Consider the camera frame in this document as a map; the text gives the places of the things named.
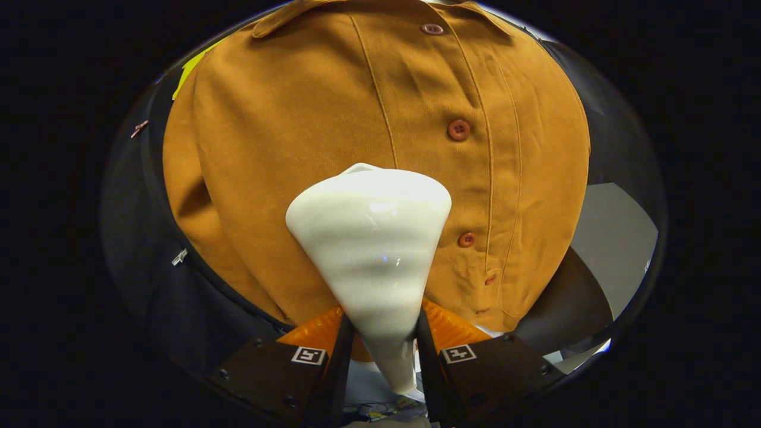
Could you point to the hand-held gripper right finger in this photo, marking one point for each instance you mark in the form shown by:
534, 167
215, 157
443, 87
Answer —
431, 380

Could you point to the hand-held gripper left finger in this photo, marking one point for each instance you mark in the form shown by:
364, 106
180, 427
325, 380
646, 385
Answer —
336, 380

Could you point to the white garment steamer head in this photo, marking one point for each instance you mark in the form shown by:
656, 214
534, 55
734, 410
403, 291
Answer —
374, 238

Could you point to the orange button shirt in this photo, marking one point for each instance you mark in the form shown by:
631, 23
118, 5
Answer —
297, 148

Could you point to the white garment board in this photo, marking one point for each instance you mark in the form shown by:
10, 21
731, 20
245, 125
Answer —
364, 380

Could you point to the silver clip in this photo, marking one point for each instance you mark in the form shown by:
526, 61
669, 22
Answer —
179, 257

